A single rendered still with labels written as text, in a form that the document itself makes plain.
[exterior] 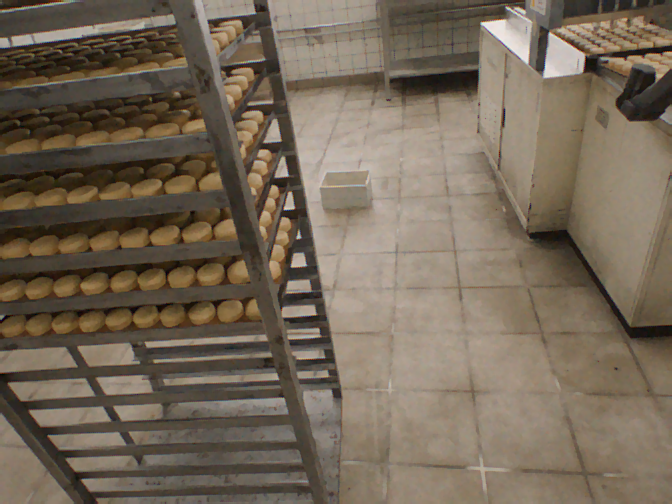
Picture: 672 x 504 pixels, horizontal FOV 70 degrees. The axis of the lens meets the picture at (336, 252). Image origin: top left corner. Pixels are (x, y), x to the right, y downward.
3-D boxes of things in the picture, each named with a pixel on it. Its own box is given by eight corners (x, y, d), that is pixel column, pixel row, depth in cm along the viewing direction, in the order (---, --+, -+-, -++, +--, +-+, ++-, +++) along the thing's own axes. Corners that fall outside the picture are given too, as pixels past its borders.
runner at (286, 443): (317, 437, 111) (315, 429, 109) (316, 448, 109) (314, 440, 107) (59, 447, 118) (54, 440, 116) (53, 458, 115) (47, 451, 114)
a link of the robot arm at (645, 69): (628, 119, 135) (657, 119, 135) (645, 78, 127) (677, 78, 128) (606, 102, 144) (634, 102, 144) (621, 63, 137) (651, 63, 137)
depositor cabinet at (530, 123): (476, 148, 348) (480, 23, 301) (579, 138, 340) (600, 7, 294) (524, 247, 243) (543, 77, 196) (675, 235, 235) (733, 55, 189)
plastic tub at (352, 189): (322, 210, 303) (318, 187, 294) (328, 193, 320) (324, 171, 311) (369, 208, 296) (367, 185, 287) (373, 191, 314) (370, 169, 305)
